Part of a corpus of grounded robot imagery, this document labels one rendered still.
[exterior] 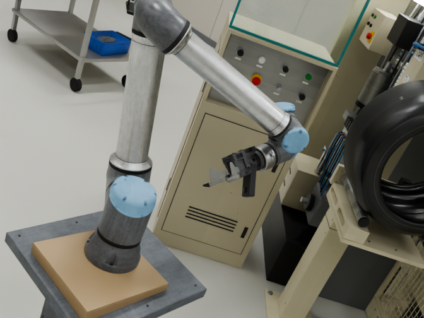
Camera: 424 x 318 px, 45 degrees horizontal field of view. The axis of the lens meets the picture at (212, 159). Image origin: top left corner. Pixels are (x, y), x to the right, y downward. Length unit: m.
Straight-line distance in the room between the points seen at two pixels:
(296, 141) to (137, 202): 0.53
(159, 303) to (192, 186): 1.11
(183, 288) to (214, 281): 1.06
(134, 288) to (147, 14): 0.84
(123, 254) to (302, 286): 1.25
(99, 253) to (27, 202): 1.34
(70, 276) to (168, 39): 0.77
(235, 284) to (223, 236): 0.27
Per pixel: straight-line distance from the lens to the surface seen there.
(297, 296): 2.76
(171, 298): 1.77
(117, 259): 1.70
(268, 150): 1.77
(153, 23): 1.47
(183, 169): 2.68
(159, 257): 1.90
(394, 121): 1.90
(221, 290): 2.83
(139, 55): 1.61
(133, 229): 1.65
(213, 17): 7.05
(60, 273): 1.67
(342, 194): 2.29
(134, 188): 1.65
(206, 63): 1.50
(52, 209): 2.98
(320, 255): 2.61
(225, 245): 2.92
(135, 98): 1.65
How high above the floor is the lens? 1.78
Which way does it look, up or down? 26 degrees down
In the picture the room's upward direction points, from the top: 22 degrees clockwise
